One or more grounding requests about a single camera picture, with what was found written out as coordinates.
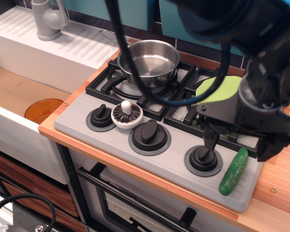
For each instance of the stainless steel pot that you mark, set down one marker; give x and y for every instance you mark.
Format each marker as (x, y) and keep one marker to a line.
(156, 61)

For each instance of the lime green plate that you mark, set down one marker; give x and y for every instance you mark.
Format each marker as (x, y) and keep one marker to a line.
(226, 90)

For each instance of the grey toy stove top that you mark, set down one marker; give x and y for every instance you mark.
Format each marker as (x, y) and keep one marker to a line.
(169, 164)

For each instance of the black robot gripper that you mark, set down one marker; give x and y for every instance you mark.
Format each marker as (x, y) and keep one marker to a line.
(244, 114)

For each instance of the black left stove knob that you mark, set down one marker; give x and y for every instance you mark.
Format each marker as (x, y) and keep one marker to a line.
(99, 120)

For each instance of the black stove knob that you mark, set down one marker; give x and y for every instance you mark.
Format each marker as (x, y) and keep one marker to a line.
(203, 162)
(99, 120)
(149, 139)

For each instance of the white brown toy mushroom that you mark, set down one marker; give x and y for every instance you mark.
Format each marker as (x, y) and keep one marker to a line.
(127, 115)

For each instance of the black left burner grate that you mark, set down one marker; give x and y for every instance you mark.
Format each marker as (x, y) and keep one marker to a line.
(110, 86)

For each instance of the black middle stove knob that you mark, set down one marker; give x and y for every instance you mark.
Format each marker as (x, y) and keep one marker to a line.
(149, 139)

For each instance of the white toy sink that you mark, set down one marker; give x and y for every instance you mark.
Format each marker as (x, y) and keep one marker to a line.
(32, 70)

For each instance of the wooden drawer front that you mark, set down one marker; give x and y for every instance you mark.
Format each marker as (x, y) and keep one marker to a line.
(16, 178)

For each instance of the grey toy faucet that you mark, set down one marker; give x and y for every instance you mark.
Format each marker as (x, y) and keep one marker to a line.
(49, 22)

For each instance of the oven door with black handle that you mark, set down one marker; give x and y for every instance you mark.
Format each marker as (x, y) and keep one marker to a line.
(131, 206)

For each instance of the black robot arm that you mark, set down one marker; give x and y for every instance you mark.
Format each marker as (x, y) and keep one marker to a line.
(261, 30)

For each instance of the black burner grate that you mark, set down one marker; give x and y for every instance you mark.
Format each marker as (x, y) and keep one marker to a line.
(185, 118)
(110, 86)

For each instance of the black right stove knob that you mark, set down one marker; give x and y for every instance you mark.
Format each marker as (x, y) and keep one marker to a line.
(203, 162)

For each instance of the black right burner grate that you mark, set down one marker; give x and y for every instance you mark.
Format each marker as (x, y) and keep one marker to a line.
(185, 118)

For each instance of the orange plastic sink drain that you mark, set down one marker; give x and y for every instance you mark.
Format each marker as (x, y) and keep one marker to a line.
(41, 110)

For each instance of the green toy pickle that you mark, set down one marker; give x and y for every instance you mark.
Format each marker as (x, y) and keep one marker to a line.
(234, 172)

